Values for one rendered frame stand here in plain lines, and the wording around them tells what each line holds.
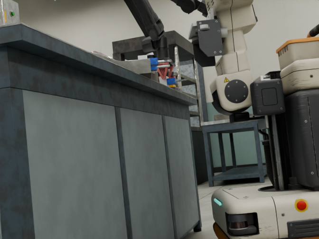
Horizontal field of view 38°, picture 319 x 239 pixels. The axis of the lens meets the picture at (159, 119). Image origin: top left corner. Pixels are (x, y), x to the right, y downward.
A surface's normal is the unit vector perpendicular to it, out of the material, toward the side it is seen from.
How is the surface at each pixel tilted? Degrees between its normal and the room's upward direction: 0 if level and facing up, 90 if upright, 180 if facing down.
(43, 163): 90
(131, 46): 90
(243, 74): 90
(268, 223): 90
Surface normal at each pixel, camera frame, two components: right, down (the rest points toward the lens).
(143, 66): 0.04, -0.07
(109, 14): -0.32, -0.03
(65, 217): 0.96, -0.11
